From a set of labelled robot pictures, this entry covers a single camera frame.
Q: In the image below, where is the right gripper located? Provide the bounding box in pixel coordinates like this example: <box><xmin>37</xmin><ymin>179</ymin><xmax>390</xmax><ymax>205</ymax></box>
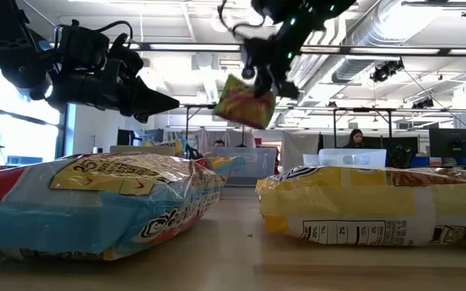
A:
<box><xmin>239</xmin><ymin>34</ymin><xmax>300</xmax><ymax>101</ymax></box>

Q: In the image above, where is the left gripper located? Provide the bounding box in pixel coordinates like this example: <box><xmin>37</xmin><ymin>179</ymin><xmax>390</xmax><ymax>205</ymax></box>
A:
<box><xmin>46</xmin><ymin>34</ymin><xmax>180</xmax><ymax>124</ymax></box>

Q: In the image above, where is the green pink Maruchan noodle pack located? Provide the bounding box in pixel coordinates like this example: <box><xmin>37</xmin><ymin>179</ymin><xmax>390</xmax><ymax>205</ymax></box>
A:
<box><xmin>212</xmin><ymin>74</ymin><xmax>277</xmax><ymax>130</ymax></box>

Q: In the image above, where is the blue Maruchan noodle pack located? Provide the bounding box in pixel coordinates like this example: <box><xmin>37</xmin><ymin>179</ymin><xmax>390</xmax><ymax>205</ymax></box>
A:
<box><xmin>194</xmin><ymin>155</ymin><xmax>247</xmax><ymax>188</ymax></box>
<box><xmin>0</xmin><ymin>152</ymin><xmax>225</xmax><ymax>262</ymax></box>
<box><xmin>142</xmin><ymin>139</ymin><xmax>186</xmax><ymax>158</ymax></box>

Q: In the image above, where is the yellow Maruchan noodle pack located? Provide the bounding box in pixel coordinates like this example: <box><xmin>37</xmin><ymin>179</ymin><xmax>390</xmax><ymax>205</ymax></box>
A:
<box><xmin>255</xmin><ymin>165</ymin><xmax>466</xmax><ymax>247</ymax></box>

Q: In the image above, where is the white plastic bin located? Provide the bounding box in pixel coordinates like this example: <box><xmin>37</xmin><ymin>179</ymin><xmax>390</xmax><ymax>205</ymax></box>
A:
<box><xmin>109</xmin><ymin>144</ymin><xmax>177</xmax><ymax>157</ymax></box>

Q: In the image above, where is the grey translucent plastic bin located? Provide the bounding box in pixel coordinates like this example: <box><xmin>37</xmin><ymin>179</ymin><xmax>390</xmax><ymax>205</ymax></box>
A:
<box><xmin>211</xmin><ymin>146</ymin><xmax>278</xmax><ymax>188</ymax></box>

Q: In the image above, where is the black track spotlight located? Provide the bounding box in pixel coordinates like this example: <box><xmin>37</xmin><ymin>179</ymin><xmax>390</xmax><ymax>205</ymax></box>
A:
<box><xmin>410</xmin><ymin>96</ymin><xmax>436</xmax><ymax>110</ymax></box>
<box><xmin>369</xmin><ymin>59</ymin><xmax>405</xmax><ymax>84</ymax></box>

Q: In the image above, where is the large window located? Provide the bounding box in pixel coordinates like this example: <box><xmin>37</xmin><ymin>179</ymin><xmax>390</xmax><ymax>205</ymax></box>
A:
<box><xmin>0</xmin><ymin>68</ymin><xmax>62</xmax><ymax>166</ymax></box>

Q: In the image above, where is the black computer monitor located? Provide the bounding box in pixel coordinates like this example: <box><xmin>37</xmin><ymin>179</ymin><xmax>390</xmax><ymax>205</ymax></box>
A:
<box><xmin>364</xmin><ymin>136</ymin><xmax>420</xmax><ymax>168</ymax></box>
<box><xmin>429</xmin><ymin>128</ymin><xmax>466</xmax><ymax>159</ymax></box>

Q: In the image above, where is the black metal table frame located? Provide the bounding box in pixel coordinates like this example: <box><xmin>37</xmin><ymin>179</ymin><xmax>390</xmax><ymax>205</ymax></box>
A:
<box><xmin>183</xmin><ymin>103</ymin><xmax>247</xmax><ymax>149</ymax></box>
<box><xmin>332</xmin><ymin>107</ymin><xmax>394</xmax><ymax>138</ymax></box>

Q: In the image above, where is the black ceiling light rail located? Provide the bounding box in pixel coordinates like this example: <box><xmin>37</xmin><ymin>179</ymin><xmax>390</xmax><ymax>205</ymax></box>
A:
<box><xmin>129</xmin><ymin>41</ymin><xmax>466</xmax><ymax>57</ymax></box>

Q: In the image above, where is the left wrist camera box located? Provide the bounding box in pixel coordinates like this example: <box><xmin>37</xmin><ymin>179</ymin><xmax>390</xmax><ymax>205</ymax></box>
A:
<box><xmin>53</xmin><ymin>22</ymin><xmax>112</xmax><ymax>73</ymax></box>

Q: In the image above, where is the silver ceiling duct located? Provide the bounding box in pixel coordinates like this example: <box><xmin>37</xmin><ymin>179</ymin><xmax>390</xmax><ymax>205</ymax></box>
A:
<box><xmin>289</xmin><ymin>0</ymin><xmax>424</xmax><ymax>84</ymax></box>

